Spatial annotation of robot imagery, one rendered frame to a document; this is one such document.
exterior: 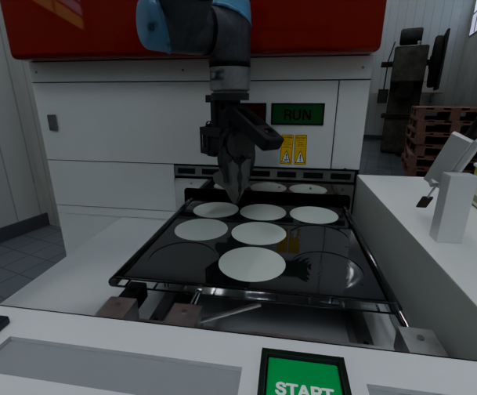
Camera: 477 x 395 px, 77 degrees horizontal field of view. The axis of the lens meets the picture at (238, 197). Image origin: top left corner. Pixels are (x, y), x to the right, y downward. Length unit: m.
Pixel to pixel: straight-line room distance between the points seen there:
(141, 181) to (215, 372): 0.66
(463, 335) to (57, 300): 0.55
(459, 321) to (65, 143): 0.88
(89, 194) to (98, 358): 0.70
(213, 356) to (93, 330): 0.10
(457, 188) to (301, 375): 0.29
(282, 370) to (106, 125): 0.73
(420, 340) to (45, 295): 0.54
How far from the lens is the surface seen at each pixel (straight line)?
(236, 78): 0.56
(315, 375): 0.23
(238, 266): 0.45
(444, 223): 0.44
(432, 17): 10.09
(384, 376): 0.25
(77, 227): 0.99
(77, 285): 0.62
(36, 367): 0.28
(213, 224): 0.59
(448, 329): 0.39
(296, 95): 0.72
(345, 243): 0.55
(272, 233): 0.55
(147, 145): 0.80
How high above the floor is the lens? 1.13
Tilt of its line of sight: 18 degrees down
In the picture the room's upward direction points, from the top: straight up
